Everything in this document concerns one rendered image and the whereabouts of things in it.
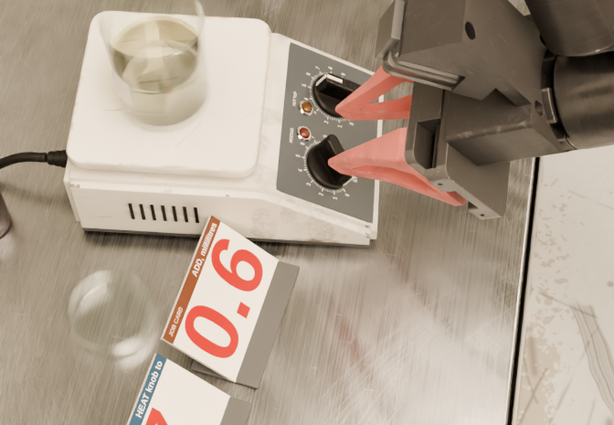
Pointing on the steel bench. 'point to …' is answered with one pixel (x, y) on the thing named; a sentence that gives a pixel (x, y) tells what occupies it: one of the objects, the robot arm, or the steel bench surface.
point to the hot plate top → (84, 152)
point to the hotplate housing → (217, 190)
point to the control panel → (298, 92)
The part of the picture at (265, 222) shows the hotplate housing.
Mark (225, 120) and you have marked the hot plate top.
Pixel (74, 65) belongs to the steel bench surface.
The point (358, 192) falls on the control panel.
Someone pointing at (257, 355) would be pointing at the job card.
